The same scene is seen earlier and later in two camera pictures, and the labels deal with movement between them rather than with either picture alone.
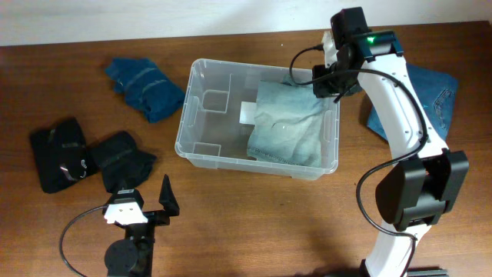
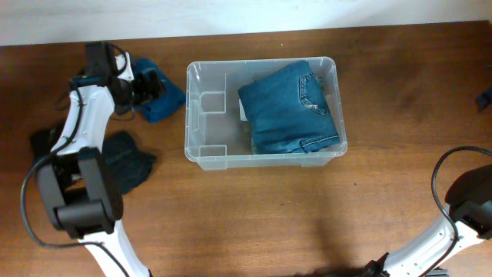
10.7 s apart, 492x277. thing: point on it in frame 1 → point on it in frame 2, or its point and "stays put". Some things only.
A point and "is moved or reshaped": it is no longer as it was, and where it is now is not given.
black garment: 123,164 stays put
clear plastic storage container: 257,118 is moved or reshaped
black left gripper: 168,203 → 145,90
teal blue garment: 146,85 stays put
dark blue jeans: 437,93 → 289,111
